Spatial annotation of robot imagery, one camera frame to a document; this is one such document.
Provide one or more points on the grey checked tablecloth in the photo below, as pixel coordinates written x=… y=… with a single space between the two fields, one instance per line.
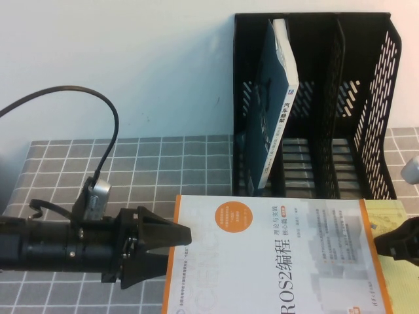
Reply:
x=147 y=163

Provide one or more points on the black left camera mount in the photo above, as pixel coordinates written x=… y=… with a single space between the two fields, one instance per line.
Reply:
x=80 y=209

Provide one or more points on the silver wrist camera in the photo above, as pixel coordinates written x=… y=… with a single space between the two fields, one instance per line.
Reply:
x=411 y=171
x=99 y=196

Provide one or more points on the black perforated book stand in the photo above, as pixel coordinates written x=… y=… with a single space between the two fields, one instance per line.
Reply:
x=314 y=49

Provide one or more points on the white orange ROS2 book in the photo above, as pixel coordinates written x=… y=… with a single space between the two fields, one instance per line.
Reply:
x=262 y=261

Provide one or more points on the yellow mechanical devices sourcebook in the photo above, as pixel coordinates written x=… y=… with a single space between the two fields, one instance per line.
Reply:
x=399 y=288

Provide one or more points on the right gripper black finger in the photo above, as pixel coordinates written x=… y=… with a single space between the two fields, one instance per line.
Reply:
x=404 y=233
x=406 y=253

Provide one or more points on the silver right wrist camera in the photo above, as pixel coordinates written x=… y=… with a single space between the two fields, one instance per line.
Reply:
x=411 y=171

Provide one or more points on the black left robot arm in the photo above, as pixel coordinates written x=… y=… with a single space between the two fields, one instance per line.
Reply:
x=42 y=248

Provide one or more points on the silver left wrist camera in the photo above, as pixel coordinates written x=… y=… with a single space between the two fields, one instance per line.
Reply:
x=99 y=196

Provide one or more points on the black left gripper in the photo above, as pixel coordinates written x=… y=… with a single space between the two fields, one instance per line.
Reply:
x=126 y=235

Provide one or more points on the teal cover book white spine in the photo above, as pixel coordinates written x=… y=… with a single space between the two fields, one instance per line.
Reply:
x=265 y=98

